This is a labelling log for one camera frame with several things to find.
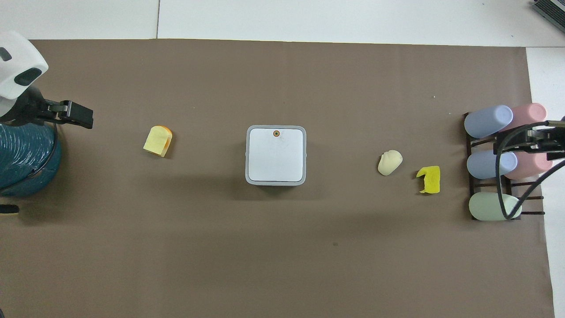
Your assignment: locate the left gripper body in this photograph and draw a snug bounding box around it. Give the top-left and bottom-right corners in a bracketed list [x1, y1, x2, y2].
[0, 86, 48, 128]

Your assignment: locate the white square bin grey rim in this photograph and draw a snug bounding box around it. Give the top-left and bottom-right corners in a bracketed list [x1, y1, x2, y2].
[245, 125, 307, 186]

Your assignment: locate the teal ribbed container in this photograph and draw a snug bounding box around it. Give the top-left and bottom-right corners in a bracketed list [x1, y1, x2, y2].
[0, 123, 62, 197]

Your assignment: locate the yellow toast slice toy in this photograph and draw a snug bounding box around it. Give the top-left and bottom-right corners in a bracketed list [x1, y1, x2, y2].
[143, 125, 173, 158]

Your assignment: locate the cream dumpling toy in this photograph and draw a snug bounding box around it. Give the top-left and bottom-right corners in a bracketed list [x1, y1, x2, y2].
[377, 150, 403, 177]

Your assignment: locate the dark wooden cup rack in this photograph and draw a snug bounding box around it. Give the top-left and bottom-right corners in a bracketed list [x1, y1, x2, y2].
[463, 112, 546, 220]

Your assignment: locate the blue plastic cup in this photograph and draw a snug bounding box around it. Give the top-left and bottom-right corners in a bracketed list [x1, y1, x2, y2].
[464, 105, 514, 139]
[466, 150, 518, 180]

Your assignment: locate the green plastic cup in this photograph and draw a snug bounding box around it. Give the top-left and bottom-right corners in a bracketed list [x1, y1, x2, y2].
[468, 192, 523, 221]

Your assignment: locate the pink plastic cup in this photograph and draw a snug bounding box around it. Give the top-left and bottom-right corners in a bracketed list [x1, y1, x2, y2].
[503, 102, 548, 133]
[505, 150, 554, 180]

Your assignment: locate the grey ribbed device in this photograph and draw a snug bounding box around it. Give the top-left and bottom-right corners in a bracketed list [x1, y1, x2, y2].
[531, 0, 565, 22]

